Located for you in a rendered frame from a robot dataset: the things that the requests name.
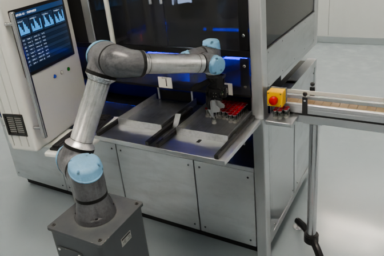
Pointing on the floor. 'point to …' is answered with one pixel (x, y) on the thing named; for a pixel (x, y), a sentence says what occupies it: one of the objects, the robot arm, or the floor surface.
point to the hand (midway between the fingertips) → (212, 113)
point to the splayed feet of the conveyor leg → (308, 236)
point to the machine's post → (259, 104)
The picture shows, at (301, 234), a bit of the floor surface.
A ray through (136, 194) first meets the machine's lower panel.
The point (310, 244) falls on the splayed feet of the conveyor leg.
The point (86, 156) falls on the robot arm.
